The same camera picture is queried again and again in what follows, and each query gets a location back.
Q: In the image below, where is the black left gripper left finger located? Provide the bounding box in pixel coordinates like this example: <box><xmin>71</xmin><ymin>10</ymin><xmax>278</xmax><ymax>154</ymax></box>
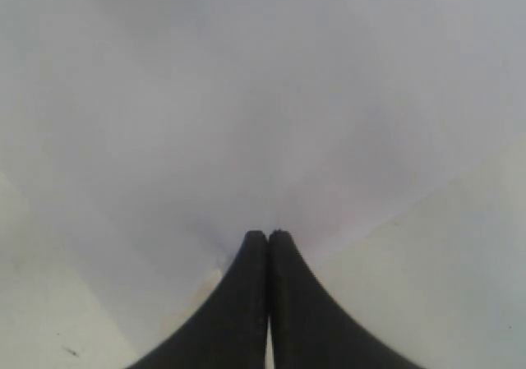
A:
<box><xmin>131</xmin><ymin>231</ymin><xmax>268</xmax><ymax>369</ymax></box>

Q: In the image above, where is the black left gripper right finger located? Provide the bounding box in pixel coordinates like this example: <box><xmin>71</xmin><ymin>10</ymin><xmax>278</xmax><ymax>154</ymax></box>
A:
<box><xmin>267</xmin><ymin>230</ymin><xmax>417</xmax><ymax>369</ymax></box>

